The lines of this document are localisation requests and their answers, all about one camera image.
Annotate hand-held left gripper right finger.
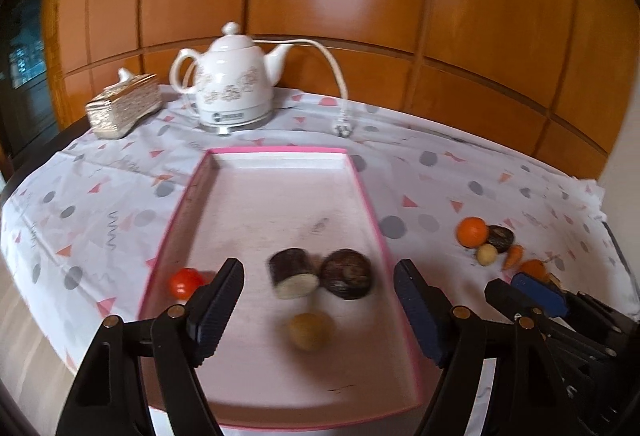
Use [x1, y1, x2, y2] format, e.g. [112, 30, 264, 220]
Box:
[394, 259, 573, 436]

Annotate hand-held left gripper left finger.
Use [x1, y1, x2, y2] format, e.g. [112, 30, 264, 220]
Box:
[55, 258, 246, 436]

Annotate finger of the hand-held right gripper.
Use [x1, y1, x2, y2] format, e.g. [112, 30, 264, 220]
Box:
[484, 278, 556, 334]
[511, 272, 571, 318]

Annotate small tangerine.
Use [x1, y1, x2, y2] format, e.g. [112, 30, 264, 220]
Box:
[520, 259, 550, 281]

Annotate small carrot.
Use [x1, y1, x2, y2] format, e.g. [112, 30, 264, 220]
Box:
[502, 244, 526, 273]

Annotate small dark brown round fruit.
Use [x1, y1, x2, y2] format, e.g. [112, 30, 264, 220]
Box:
[487, 225, 516, 254]

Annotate large orange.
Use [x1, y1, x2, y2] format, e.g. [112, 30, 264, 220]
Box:
[456, 216, 490, 249]

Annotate tan round potato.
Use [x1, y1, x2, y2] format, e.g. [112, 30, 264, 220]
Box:
[287, 311, 335, 352]

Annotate pink shallow box tray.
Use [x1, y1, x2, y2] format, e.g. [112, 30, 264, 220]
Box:
[136, 147, 425, 431]

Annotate red tomato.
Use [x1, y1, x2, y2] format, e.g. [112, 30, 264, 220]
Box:
[168, 268, 207, 301]

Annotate large dark brown round fruit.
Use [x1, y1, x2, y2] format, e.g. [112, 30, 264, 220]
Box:
[320, 249, 374, 301]

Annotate white patterned tablecloth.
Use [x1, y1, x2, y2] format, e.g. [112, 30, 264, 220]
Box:
[0, 83, 636, 436]

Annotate silver ornate tissue box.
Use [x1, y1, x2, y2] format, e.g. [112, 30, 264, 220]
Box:
[85, 68, 163, 140]

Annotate white floral ceramic kettle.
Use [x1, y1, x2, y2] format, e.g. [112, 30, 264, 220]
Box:
[169, 22, 295, 135]

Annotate dark table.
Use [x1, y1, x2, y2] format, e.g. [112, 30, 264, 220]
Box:
[0, 118, 93, 209]

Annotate dark glazed wooden door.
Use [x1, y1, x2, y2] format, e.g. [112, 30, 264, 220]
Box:
[0, 0, 61, 161]

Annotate white power cord with plug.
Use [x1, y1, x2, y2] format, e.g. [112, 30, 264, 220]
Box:
[255, 37, 357, 139]

